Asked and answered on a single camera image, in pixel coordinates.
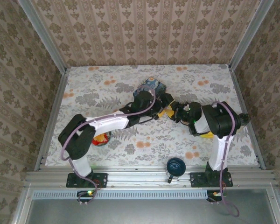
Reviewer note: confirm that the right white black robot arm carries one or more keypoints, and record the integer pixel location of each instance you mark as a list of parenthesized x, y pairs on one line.
[(220, 149)]

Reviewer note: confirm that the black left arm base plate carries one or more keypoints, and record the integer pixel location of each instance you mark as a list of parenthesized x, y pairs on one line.
[(100, 180)]

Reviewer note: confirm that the aluminium frame post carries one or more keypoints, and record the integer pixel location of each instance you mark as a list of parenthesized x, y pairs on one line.
[(249, 32), (43, 35)]

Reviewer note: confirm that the yellow banana toy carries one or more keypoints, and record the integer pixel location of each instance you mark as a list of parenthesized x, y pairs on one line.
[(207, 135)]

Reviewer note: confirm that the dark blue mug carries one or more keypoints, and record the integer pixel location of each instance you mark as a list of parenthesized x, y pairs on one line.
[(175, 166)]

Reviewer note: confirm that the aluminium table frame rail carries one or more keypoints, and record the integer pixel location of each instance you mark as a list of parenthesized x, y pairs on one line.
[(140, 177)]

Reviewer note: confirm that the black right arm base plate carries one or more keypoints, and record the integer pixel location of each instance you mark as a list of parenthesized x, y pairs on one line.
[(198, 180)]

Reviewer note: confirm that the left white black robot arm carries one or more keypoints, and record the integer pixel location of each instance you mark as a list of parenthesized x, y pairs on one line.
[(107, 122)]

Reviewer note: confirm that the starry night print box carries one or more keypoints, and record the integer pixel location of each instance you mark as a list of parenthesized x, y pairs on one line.
[(154, 84)]

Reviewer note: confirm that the red snack bowl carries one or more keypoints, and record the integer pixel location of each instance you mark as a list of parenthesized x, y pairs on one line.
[(102, 139)]

